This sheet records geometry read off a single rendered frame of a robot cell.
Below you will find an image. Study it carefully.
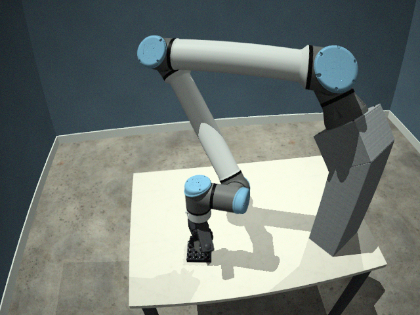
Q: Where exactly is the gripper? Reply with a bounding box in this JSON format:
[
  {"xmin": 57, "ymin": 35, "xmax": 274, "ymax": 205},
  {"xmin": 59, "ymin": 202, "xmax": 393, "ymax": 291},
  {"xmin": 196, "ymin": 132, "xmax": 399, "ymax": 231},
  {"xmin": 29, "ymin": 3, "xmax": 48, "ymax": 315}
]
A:
[{"xmin": 188, "ymin": 219, "xmax": 213, "ymax": 253}]

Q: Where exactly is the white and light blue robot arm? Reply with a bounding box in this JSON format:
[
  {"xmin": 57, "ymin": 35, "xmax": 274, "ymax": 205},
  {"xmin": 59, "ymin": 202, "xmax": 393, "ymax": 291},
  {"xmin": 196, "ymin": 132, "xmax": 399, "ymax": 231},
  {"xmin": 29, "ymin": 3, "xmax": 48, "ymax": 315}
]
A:
[{"xmin": 137, "ymin": 35, "xmax": 368, "ymax": 253}]

